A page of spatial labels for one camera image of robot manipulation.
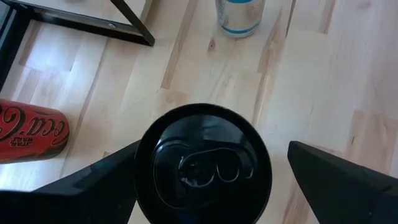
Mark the red Coca-Cola can black script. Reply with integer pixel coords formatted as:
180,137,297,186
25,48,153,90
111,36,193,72
0,98,70,165

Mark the blue silver Red Bull can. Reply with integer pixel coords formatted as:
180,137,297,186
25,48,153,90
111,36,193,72
215,0,266,39

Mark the white Celsius Peach Vibe can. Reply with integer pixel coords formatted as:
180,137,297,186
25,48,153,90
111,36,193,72
134,103,273,224

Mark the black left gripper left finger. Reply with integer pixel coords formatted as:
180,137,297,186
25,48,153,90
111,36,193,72
0,139,141,224

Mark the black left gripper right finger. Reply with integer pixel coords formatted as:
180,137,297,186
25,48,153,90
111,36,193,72
287,140,398,224

